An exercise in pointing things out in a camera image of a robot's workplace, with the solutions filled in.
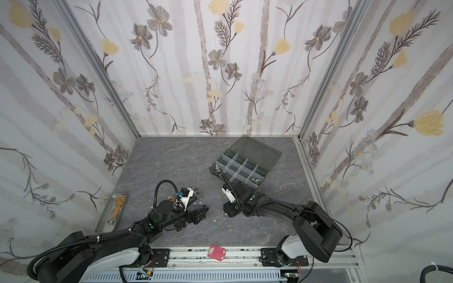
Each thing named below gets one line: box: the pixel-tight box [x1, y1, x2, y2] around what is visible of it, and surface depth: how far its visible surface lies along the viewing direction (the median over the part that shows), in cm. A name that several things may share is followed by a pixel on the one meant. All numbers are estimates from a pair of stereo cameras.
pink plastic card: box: [207, 245, 226, 262], surface depth 76 cm
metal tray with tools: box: [94, 191, 128, 234], surface depth 89 cm
